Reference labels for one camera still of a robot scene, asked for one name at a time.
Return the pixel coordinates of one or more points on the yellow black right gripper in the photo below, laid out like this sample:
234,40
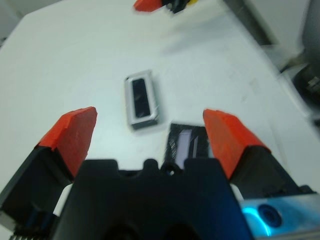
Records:
178,5

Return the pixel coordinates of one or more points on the white camera box base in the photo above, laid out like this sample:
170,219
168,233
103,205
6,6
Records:
155,100

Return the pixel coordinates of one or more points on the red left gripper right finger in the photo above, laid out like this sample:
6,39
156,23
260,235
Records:
232,140

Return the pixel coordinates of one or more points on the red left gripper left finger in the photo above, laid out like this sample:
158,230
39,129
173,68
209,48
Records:
67,135

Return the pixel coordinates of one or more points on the black glossy box lid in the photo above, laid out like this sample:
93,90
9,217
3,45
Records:
183,145

